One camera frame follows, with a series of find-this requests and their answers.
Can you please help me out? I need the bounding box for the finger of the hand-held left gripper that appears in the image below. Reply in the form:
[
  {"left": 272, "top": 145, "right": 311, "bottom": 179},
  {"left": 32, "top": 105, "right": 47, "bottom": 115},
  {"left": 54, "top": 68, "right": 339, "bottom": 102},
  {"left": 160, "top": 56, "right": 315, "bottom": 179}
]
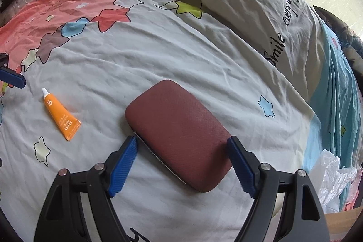
[{"left": 0, "top": 53, "right": 27, "bottom": 89}]

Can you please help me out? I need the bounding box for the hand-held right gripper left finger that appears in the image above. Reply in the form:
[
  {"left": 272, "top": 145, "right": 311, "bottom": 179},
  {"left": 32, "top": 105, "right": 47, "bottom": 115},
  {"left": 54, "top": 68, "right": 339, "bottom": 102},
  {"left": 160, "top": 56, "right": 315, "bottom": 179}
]
[{"left": 34, "top": 136, "right": 139, "bottom": 242}]

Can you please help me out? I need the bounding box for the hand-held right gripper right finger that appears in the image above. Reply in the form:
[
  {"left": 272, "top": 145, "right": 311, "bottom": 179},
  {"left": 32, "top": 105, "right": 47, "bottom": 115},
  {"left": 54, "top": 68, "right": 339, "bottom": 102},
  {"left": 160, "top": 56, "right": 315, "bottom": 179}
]
[{"left": 226, "top": 137, "right": 331, "bottom": 242}]

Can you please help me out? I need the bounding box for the orange tube with white cap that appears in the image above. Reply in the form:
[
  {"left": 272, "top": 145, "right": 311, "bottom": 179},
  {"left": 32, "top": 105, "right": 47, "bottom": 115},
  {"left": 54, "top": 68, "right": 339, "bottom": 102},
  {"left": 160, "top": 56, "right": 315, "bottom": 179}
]
[{"left": 42, "top": 87, "right": 83, "bottom": 142}]

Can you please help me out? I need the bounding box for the maroon textured case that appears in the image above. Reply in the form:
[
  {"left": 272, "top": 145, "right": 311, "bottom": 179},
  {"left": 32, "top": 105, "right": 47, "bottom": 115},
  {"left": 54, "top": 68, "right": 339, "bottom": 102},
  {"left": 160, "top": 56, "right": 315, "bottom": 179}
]
[{"left": 125, "top": 79, "right": 233, "bottom": 193}]

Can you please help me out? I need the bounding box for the brown cardboard box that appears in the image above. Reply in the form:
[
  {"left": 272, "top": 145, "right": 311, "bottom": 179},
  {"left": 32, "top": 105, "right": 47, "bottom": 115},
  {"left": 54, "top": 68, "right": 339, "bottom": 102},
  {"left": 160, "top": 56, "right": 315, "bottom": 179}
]
[{"left": 323, "top": 206, "right": 358, "bottom": 242}]

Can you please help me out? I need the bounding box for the white plastic bag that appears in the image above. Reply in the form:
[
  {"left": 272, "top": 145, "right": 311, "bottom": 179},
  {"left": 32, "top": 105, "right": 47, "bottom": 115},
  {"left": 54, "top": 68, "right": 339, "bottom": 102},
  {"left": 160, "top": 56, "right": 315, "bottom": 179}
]
[{"left": 310, "top": 149, "right": 358, "bottom": 213}]

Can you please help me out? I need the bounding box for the star printed bedsheet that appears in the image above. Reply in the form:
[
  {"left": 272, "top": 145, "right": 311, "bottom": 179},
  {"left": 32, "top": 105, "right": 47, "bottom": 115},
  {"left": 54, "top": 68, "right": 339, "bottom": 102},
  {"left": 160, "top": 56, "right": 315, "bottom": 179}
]
[{"left": 0, "top": 0, "right": 321, "bottom": 242}]

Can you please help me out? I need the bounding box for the dark floral pillow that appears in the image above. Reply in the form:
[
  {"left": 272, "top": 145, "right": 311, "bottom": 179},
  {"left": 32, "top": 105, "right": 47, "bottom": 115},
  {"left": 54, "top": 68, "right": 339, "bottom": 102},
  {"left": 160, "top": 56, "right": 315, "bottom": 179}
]
[{"left": 313, "top": 5, "right": 363, "bottom": 72}]

